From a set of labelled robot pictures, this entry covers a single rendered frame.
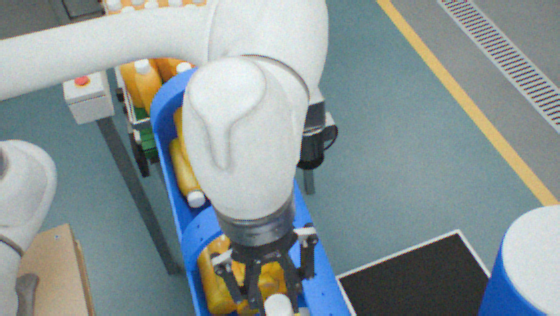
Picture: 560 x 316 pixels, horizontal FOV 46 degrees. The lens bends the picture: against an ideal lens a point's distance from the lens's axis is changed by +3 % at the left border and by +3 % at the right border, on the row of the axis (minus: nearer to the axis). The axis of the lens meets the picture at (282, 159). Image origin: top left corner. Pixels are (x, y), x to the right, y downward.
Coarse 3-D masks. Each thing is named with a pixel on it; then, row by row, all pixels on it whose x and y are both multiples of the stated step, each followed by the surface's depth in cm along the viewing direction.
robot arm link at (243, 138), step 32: (224, 64) 57; (256, 64) 57; (192, 96) 55; (224, 96) 54; (256, 96) 55; (288, 96) 61; (192, 128) 56; (224, 128) 54; (256, 128) 55; (288, 128) 58; (192, 160) 59; (224, 160) 57; (256, 160) 57; (288, 160) 60; (224, 192) 60; (256, 192) 60; (288, 192) 65
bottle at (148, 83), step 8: (136, 72) 178; (144, 72) 177; (152, 72) 178; (136, 80) 179; (144, 80) 178; (152, 80) 178; (160, 80) 182; (144, 88) 179; (152, 88) 180; (144, 96) 182; (152, 96) 182; (144, 104) 186
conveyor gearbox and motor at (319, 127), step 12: (312, 96) 195; (312, 108) 195; (324, 108) 197; (312, 120) 199; (324, 120) 201; (312, 132) 202; (324, 132) 209; (336, 132) 217; (312, 144) 209; (300, 156) 214; (312, 156) 213; (324, 156) 220; (300, 168) 218; (312, 168) 217
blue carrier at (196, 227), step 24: (192, 72) 151; (168, 96) 150; (168, 120) 162; (168, 144) 165; (168, 168) 156; (168, 192) 144; (192, 216) 152; (192, 240) 128; (192, 264) 129; (192, 288) 128; (312, 288) 115; (336, 288) 121; (312, 312) 112; (336, 312) 115
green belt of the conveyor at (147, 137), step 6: (162, 84) 198; (138, 108) 193; (144, 108) 193; (138, 114) 191; (144, 114) 191; (138, 120) 190; (144, 132) 186; (150, 132) 186; (144, 138) 185; (150, 138) 185; (144, 144) 184; (150, 144) 184; (150, 150) 184; (156, 150) 184; (150, 156) 185
